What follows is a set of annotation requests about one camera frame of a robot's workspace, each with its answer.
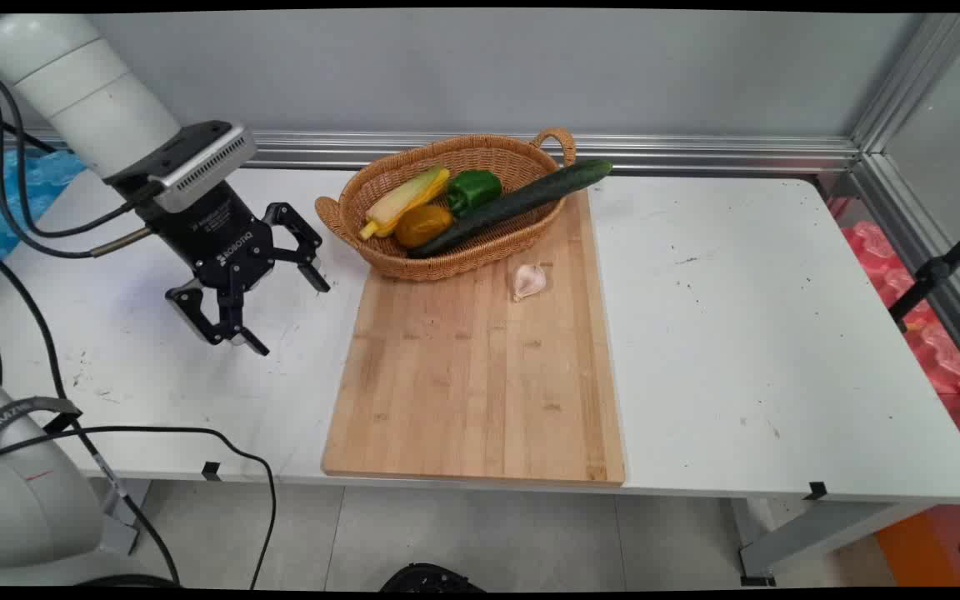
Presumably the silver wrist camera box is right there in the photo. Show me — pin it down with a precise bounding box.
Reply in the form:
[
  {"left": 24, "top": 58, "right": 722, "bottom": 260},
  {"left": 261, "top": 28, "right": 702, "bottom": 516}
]
[{"left": 102, "top": 121, "right": 258, "bottom": 214}]

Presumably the woven wicker basket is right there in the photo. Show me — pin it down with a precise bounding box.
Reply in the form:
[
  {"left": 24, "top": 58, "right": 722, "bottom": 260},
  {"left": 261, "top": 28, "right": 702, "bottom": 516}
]
[{"left": 315, "top": 127, "right": 578, "bottom": 282}]

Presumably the blue bubble wrap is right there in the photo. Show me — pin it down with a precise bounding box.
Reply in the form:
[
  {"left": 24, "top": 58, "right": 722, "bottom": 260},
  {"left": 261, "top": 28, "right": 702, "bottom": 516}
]
[{"left": 0, "top": 147, "right": 88, "bottom": 288}]

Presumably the bamboo cutting board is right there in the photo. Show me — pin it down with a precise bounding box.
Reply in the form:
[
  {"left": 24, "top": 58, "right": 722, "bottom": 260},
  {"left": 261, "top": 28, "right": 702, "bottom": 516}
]
[{"left": 321, "top": 190, "right": 627, "bottom": 488}]

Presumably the black round object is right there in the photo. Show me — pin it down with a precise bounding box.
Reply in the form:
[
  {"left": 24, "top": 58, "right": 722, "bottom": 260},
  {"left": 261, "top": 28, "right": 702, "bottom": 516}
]
[{"left": 378, "top": 562, "right": 488, "bottom": 594}]

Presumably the white garlic bulb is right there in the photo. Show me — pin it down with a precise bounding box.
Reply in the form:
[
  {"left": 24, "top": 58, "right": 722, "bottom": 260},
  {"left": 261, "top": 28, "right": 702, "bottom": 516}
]
[{"left": 512, "top": 263, "right": 548, "bottom": 303}]

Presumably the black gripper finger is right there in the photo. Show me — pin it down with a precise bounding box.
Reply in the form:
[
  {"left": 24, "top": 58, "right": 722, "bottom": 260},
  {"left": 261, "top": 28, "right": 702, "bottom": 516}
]
[
  {"left": 165, "top": 279, "right": 271, "bottom": 358},
  {"left": 261, "top": 202, "right": 332, "bottom": 294}
]

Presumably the grey velcro strap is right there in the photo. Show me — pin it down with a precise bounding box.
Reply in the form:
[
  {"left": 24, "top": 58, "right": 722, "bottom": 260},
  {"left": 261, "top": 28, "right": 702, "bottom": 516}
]
[{"left": 0, "top": 397, "right": 84, "bottom": 458}]

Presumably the yellow corn cob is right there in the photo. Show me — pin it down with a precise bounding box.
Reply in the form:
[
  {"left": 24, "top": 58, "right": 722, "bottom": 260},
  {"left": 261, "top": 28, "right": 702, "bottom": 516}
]
[{"left": 358, "top": 165, "right": 452, "bottom": 242}]

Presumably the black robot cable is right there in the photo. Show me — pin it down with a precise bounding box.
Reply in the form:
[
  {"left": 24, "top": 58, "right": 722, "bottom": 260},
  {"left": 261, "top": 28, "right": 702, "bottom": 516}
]
[{"left": 0, "top": 58, "right": 278, "bottom": 591}]

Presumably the pink bubble wrap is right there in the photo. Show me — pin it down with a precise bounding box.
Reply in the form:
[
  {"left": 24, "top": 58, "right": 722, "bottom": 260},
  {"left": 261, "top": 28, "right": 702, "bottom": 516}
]
[{"left": 838, "top": 218, "right": 960, "bottom": 397}]

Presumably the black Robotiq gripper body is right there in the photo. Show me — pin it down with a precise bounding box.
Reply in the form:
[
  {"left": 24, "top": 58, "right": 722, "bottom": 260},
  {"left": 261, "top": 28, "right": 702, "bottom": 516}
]
[{"left": 135, "top": 181, "right": 278, "bottom": 303}]

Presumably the green bell pepper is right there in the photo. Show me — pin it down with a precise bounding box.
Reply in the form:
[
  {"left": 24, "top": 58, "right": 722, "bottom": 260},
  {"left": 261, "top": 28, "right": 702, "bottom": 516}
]
[{"left": 446, "top": 169, "right": 503, "bottom": 219}]

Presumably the black tripod stand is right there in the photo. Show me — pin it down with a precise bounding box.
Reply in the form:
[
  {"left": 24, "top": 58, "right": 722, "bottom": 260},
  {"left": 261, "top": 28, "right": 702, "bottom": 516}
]
[{"left": 888, "top": 212, "right": 960, "bottom": 334}]

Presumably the long green cucumber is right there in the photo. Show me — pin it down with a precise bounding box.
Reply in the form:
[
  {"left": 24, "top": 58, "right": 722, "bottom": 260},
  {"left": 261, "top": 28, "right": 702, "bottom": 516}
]
[{"left": 407, "top": 159, "right": 614, "bottom": 259}]

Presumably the grey table leg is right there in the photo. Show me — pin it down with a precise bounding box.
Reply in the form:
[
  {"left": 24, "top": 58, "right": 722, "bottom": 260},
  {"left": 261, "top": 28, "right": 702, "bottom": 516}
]
[{"left": 730, "top": 497, "right": 943, "bottom": 587}]

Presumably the aluminium frame rail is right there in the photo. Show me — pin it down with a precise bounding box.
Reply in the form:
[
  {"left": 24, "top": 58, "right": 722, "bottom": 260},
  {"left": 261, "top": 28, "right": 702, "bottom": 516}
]
[{"left": 0, "top": 127, "right": 864, "bottom": 176}]

